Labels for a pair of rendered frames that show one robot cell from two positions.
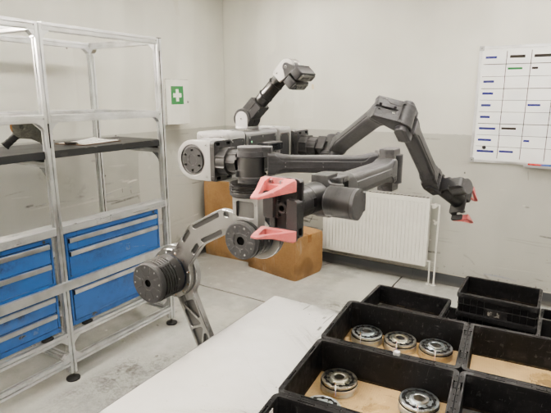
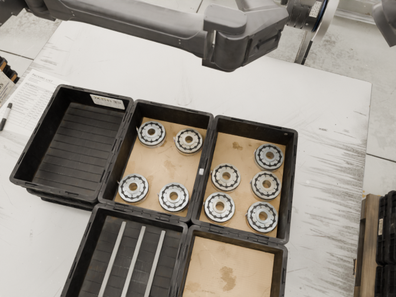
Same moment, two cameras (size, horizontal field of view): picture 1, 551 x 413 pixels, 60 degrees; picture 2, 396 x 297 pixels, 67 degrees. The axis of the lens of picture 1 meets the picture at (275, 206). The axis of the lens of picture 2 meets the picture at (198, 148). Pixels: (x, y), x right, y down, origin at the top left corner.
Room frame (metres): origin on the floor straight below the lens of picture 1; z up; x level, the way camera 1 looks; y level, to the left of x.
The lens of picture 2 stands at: (1.10, -0.67, 1.84)
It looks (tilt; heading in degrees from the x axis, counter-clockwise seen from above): 65 degrees down; 75
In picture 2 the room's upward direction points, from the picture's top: 2 degrees clockwise
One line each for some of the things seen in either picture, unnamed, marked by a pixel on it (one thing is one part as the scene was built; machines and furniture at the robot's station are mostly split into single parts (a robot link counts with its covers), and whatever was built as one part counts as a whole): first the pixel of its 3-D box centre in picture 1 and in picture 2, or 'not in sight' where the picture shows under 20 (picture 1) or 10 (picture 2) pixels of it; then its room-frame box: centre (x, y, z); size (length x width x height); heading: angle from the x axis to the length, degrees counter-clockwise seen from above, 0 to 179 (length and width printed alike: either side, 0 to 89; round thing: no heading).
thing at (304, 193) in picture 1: (293, 204); not in sight; (0.81, -0.03, 1.45); 0.07 x 0.07 x 0.10; 57
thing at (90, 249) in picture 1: (119, 263); not in sight; (2.86, 0.99, 0.60); 0.72 x 0.03 x 0.56; 148
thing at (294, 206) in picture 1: (270, 223); not in sight; (0.75, 0.01, 1.43); 0.09 x 0.07 x 0.07; 147
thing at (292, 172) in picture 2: (396, 333); (247, 174); (1.35, -0.38, 0.92); 0.40 x 0.30 x 0.02; 64
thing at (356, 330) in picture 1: (366, 332); (269, 156); (1.47, -0.31, 0.86); 0.10 x 0.10 x 0.01
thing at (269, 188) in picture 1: (270, 201); not in sight; (0.75, 0.01, 1.47); 0.09 x 0.07 x 0.07; 147
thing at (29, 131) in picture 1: (28, 132); not in sight; (2.67, 1.38, 1.44); 0.25 x 0.16 x 0.18; 148
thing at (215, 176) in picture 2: not in sight; (225, 176); (1.29, -0.35, 0.86); 0.10 x 0.10 x 0.01
